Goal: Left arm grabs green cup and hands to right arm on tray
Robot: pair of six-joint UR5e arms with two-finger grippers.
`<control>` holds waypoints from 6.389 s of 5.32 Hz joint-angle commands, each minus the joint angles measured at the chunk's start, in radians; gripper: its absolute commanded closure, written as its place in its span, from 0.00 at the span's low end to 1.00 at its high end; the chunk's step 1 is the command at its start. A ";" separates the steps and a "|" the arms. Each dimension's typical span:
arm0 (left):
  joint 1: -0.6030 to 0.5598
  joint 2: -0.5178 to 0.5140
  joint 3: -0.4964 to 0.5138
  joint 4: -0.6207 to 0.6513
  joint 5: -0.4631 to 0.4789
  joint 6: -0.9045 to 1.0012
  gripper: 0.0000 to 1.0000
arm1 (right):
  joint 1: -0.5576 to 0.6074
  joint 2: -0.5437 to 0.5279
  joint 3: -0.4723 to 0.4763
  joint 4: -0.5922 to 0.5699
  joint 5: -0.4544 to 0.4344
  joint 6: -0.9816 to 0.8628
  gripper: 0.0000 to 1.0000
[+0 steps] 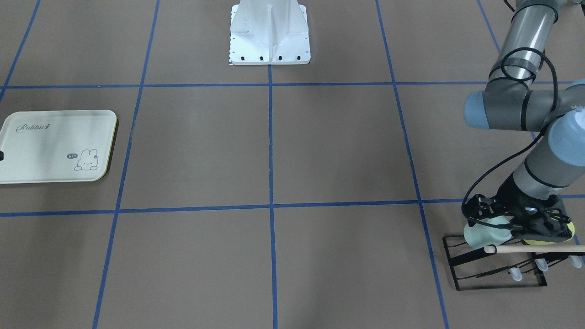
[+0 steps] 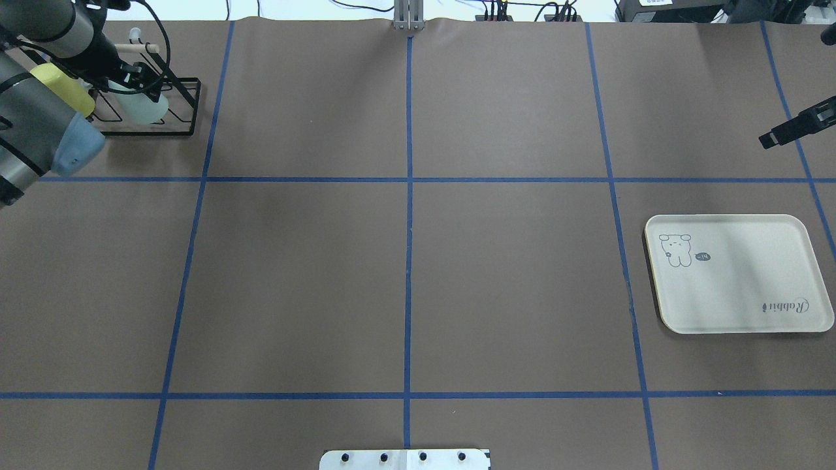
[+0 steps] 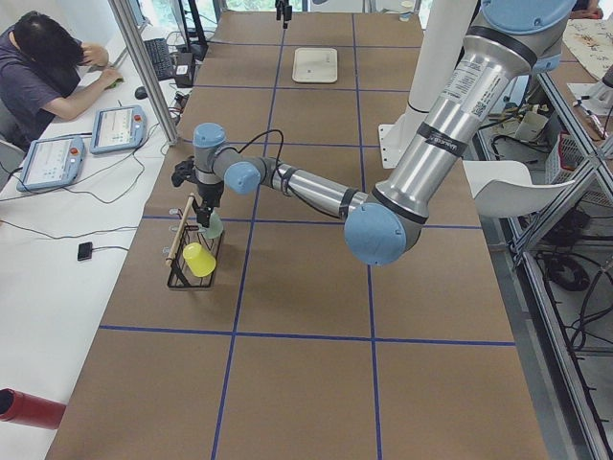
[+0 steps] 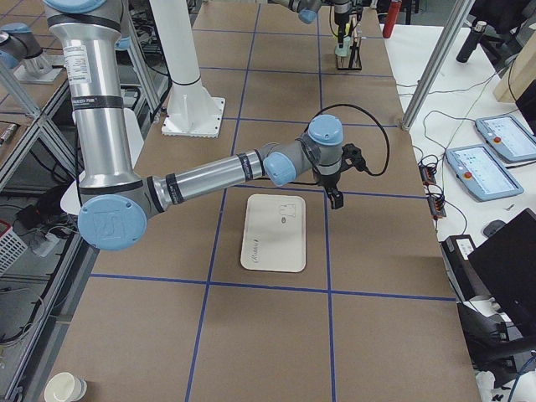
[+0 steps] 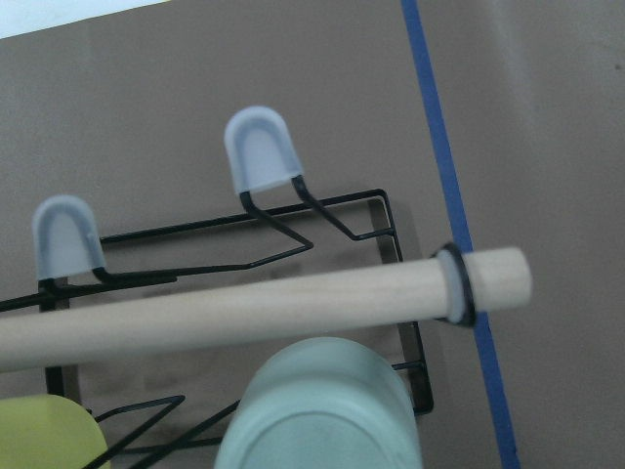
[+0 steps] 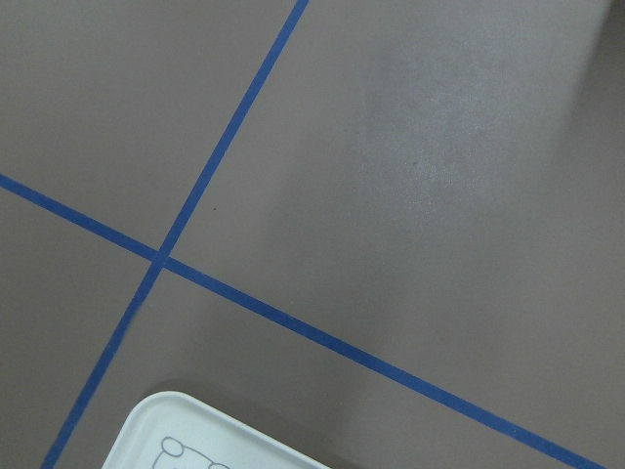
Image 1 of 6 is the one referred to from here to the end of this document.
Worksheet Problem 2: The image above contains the cream rabbit tray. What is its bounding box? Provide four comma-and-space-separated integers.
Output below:
0, 110, 118, 185

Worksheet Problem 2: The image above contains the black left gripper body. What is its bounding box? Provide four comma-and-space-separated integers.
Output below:
466, 175, 572, 241

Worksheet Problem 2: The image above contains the yellow plastic cup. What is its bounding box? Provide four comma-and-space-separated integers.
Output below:
522, 222, 576, 246

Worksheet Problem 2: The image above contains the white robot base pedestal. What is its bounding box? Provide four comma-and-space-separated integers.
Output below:
229, 0, 311, 65

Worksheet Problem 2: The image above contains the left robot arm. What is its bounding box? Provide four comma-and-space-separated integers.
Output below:
462, 0, 585, 249

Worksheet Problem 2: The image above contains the light green plastic cup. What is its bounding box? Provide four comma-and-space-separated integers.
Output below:
463, 222, 512, 249

